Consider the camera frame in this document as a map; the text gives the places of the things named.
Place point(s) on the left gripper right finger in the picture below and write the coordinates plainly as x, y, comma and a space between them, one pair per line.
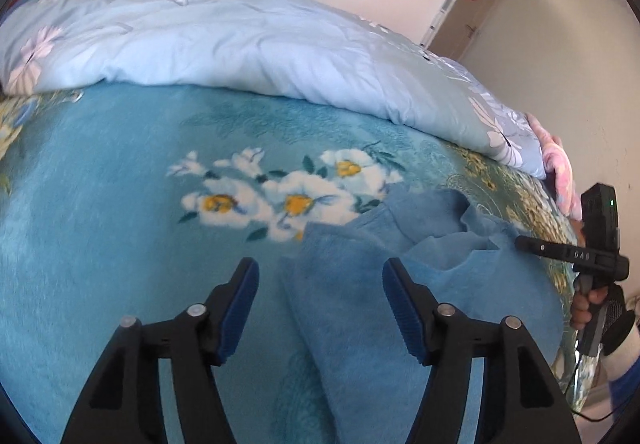
521, 401

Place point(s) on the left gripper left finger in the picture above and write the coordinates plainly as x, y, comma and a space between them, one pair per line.
120, 402

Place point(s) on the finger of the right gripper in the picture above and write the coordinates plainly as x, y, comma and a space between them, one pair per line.
548, 250

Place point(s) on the blue fleece garment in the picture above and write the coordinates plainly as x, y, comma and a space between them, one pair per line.
362, 294

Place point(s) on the person's right hand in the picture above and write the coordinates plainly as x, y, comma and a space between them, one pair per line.
580, 314

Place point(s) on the pink floral quilt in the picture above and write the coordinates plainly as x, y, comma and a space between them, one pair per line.
559, 171

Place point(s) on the floral plush bed blanket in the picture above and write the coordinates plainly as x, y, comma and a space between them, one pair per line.
139, 200

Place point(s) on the wooden door with red sign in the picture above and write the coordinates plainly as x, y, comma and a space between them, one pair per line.
460, 26

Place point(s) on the light blue floral duvet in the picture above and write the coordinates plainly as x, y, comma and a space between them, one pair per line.
298, 49

